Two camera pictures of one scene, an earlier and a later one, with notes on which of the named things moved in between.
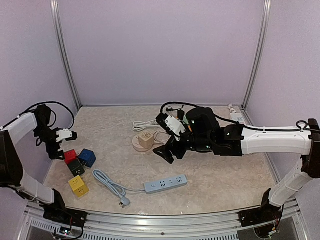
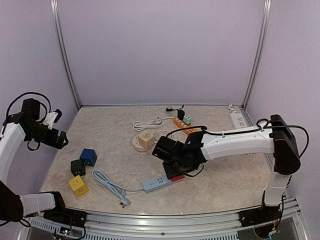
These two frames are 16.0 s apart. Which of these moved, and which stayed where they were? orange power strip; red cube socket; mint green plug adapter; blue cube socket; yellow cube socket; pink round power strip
Moved: red cube socket; orange power strip
Stayed: yellow cube socket; blue cube socket; pink round power strip; mint green plug adapter
